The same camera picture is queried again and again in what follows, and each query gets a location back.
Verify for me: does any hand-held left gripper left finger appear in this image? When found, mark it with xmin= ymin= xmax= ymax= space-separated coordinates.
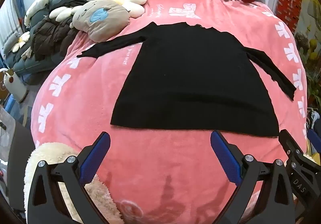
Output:
xmin=26 ymin=132 xmax=111 ymax=224

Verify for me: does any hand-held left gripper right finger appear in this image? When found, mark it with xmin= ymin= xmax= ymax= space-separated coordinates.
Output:
xmin=210 ymin=130 xmax=296 ymax=224

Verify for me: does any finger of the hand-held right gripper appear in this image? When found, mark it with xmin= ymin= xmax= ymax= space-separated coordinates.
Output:
xmin=278 ymin=129 xmax=305 ymax=164
xmin=307 ymin=129 xmax=321 ymax=150

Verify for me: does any black sweater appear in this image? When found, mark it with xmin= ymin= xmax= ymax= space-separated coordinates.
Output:
xmin=76 ymin=21 xmax=297 ymax=137

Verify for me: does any pink printed blanket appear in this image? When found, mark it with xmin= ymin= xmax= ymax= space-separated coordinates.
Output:
xmin=30 ymin=0 xmax=311 ymax=224

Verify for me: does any dark grey chair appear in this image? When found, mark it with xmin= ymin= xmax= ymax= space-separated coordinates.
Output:
xmin=0 ymin=105 xmax=33 ymax=214

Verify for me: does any plant with yellow fruits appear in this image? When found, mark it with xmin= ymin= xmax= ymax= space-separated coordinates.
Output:
xmin=295 ymin=0 xmax=321 ymax=109

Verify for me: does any grey-blue sofa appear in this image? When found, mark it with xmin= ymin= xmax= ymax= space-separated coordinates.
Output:
xmin=0 ymin=0 xmax=76 ymax=75

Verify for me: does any brown puffer jacket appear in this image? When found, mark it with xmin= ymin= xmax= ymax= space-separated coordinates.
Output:
xmin=30 ymin=1 xmax=83 ymax=62

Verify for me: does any small white flower pillow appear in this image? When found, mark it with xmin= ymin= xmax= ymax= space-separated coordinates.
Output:
xmin=11 ymin=32 xmax=30 ymax=53

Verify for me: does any white plush toy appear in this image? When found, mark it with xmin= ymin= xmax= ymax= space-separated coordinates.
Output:
xmin=24 ymin=0 xmax=53 ymax=25

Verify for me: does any blue curtain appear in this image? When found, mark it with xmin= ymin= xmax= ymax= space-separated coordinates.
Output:
xmin=0 ymin=0 xmax=33 ymax=47

